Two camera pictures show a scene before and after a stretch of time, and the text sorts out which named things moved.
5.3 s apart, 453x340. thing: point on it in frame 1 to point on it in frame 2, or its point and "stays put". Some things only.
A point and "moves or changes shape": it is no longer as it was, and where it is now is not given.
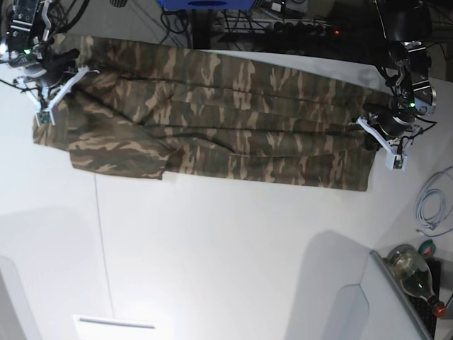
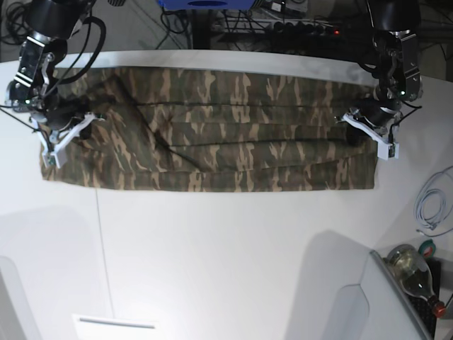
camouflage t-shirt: (192, 112) moves or changes shape
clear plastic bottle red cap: (414, 274) stays put
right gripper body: (393, 125) to (371, 110)
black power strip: (302, 30) stays put
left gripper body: (54, 66) to (59, 117)
